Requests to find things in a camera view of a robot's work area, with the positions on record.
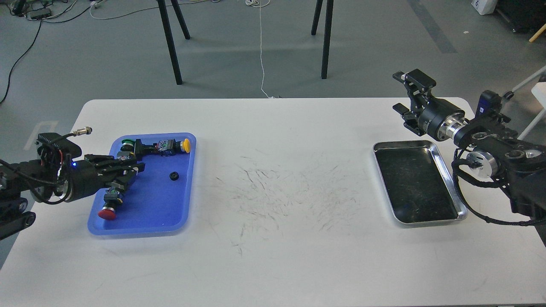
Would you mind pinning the green push button switch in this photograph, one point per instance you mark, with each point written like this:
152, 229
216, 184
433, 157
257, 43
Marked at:
128, 145

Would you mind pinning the yellow push button switch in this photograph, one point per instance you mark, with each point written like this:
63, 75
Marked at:
168, 147

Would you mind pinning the small black gear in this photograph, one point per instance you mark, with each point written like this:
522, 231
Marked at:
174, 176

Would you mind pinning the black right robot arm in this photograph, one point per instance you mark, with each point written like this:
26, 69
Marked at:
488, 153

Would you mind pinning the blue plastic tray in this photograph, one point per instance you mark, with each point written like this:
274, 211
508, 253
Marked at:
154, 205

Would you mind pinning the silver industrial part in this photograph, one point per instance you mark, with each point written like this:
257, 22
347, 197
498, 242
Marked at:
126, 157

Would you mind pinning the black tripod legs left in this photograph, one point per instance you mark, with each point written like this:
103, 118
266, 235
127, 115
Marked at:
168, 34

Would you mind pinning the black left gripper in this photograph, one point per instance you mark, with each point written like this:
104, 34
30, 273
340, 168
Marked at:
86, 178

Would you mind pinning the black tripod legs right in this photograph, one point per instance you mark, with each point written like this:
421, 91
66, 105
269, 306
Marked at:
327, 32

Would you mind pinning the white box on floor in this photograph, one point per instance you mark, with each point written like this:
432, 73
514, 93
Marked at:
484, 7

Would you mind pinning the silver metal tray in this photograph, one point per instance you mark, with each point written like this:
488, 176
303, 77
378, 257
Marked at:
418, 184

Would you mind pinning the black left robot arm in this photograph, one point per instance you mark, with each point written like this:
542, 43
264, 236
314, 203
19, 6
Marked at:
58, 171

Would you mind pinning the white chair frame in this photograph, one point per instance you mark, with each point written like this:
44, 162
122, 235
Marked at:
536, 84

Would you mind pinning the black tripod legs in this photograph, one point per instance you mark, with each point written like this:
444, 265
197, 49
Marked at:
168, 34
327, 32

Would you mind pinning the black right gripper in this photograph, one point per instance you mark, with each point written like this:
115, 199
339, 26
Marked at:
424, 116

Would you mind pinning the red push button switch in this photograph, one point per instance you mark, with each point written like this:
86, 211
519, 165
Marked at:
113, 199

